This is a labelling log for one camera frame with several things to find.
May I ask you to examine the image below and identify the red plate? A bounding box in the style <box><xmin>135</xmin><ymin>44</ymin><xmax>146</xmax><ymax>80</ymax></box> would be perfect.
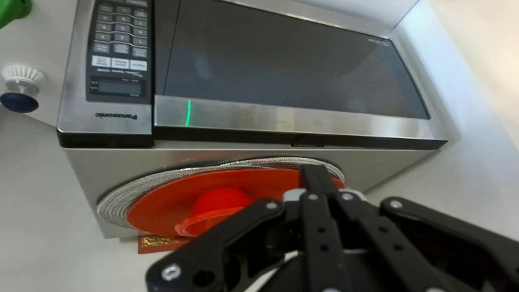
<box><xmin>125</xmin><ymin>166</ymin><xmax>349</xmax><ymax>241</ymax></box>

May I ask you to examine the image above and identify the stainless steel microwave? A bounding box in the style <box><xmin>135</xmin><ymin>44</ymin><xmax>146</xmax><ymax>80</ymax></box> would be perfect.
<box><xmin>56</xmin><ymin>0</ymin><xmax>451</xmax><ymax>241</ymax></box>

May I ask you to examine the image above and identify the dark glass microwave door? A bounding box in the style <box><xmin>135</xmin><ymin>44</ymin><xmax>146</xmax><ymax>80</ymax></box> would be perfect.
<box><xmin>153</xmin><ymin>0</ymin><xmax>450</xmax><ymax>145</ymax></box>

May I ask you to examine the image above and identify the green cone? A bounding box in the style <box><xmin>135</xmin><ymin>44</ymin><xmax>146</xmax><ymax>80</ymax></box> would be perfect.
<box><xmin>0</xmin><ymin>0</ymin><xmax>34</xmax><ymax>31</ymax></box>

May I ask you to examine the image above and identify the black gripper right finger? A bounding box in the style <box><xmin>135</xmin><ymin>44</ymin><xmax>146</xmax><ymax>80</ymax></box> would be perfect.
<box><xmin>318</xmin><ymin>165</ymin><xmax>519</xmax><ymax>292</ymax></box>

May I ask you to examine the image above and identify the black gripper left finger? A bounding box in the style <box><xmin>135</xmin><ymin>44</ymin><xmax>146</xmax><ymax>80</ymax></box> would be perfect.
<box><xmin>145</xmin><ymin>165</ymin><xmax>347</xmax><ymax>292</ymax></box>

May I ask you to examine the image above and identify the red bowl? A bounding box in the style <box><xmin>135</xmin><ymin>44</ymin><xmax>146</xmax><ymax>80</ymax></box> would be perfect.
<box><xmin>172</xmin><ymin>186</ymin><xmax>257</xmax><ymax>239</ymax></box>

